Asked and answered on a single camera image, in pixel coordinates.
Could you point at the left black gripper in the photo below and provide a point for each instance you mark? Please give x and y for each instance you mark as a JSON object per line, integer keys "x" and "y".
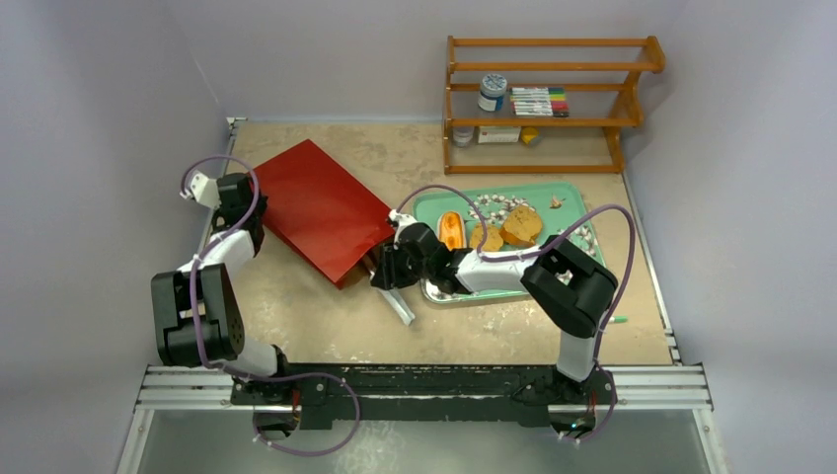
{"x": 261, "y": 205}

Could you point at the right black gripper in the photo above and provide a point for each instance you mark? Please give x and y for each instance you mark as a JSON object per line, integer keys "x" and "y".
{"x": 385, "y": 272}

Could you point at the long glazed fake bread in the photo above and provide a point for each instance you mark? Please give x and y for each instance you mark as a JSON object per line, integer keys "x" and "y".
{"x": 451, "y": 230}

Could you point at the metal serving tongs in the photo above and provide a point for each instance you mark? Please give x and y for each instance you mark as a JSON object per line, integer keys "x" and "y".
{"x": 392, "y": 297}

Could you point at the round brown fake bread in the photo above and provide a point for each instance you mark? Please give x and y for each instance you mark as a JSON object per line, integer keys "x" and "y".
{"x": 492, "y": 243}

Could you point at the red paper bag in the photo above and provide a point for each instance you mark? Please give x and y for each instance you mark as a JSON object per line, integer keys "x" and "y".
{"x": 321, "y": 211}

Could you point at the brown crusty fake bread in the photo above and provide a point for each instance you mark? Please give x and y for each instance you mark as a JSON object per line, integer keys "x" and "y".
{"x": 522, "y": 227}

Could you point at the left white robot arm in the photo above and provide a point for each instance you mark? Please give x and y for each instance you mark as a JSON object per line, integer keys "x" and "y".
{"x": 197, "y": 318}

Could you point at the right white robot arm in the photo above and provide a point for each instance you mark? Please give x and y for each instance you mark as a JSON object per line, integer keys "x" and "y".
{"x": 573, "y": 289}

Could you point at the small grey jar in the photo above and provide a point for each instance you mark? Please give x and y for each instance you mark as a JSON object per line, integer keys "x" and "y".
{"x": 462, "y": 136}

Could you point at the small white box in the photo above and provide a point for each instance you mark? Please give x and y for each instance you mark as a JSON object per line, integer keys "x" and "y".
{"x": 498, "y": 134}

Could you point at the green floral tray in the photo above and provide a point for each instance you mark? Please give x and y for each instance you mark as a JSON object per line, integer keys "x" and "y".
{"x": 559, "y": 204}

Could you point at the yellow small object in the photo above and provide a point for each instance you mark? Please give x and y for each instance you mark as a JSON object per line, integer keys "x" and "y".
{"x": 529, "y": 136}

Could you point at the white jar blue lid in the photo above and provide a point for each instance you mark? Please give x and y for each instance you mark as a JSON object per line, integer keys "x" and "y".
{"x": 493, "y": 87}

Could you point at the wooden shelf rack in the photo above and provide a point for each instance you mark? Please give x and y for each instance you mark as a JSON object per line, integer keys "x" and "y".
{"x": 478, "y": 93}

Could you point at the coloured marker pen set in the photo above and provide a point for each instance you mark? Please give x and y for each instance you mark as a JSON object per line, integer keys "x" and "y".
{"x": 549, "y": 102}

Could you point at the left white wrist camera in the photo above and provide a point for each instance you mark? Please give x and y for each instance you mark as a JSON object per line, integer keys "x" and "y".
{"x": 198, "y": 187}

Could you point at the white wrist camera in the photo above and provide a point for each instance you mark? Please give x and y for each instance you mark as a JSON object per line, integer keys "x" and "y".
{"x": 399, "y": 222}
{"x": 198, "y": 187}

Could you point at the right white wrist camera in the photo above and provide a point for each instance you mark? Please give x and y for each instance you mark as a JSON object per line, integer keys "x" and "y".
{"x": 399, "y": 222}

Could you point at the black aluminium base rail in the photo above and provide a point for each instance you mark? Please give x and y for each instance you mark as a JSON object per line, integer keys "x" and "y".
{"x": 532, "y": 396}

